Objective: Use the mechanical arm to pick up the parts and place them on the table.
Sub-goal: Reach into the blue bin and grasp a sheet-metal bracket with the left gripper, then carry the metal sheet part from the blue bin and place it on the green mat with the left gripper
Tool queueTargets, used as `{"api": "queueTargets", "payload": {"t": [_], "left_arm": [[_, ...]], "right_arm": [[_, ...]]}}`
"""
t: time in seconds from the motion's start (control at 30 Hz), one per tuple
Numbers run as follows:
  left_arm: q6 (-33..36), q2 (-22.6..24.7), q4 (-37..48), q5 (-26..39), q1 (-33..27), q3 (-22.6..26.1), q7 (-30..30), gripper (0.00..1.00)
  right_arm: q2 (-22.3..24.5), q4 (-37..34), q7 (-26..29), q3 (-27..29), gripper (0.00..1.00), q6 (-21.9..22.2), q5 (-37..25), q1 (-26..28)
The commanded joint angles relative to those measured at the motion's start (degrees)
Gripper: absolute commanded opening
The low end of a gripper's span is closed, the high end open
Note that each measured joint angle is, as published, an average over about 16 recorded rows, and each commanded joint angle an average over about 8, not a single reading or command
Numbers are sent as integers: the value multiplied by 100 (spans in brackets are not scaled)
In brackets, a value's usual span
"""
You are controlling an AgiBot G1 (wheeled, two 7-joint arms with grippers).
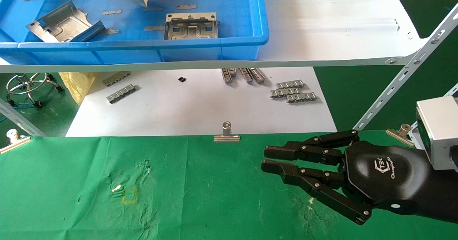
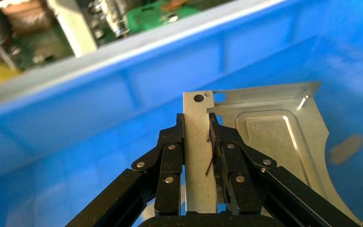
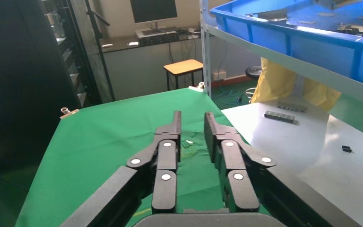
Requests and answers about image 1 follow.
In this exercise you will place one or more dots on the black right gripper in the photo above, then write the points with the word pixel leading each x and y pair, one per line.
pixel 383 172

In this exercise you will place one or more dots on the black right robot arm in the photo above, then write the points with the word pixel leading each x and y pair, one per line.
pixel 443 193

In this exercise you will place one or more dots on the grey tape strip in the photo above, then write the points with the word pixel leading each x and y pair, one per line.
pixel 110 32
pixel 154 9
pixel 154 28
pixel 186 7
pixel 112 12

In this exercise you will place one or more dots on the small ribbed metal part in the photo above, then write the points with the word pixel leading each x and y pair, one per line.
pixel 121 93
pixel 257 75
pixel 227 75
pixel 284 92
pixel 301 97
pixel 116 79
pixel 290 84
pixel 246 75

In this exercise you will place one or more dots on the silver binder clip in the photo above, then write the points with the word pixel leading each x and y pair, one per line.
pixel 227 136
pixel 14 143

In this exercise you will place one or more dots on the green cloth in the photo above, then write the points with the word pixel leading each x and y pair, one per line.
pixel 200 190

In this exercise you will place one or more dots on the yellow cloth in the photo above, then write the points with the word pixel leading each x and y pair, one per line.
pixel 78 84

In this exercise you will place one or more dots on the chrome chair base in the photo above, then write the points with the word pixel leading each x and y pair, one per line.
pixel 34 89

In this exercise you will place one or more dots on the gold binder clip right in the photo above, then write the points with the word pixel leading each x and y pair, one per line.
pixel 399 135

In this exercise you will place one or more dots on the white flat board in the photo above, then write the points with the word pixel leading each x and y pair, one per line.
pixel 186 107

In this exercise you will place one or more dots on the white metal shelf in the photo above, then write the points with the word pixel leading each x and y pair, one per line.
pixel 329 29

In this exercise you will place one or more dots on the blue plastic bin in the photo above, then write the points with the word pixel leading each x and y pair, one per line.
pixel 236 18

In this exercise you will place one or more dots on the small white scrap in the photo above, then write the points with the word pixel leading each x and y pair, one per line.
pixel 116 188

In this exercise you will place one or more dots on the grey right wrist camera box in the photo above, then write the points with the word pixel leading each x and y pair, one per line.
pixel 438 132

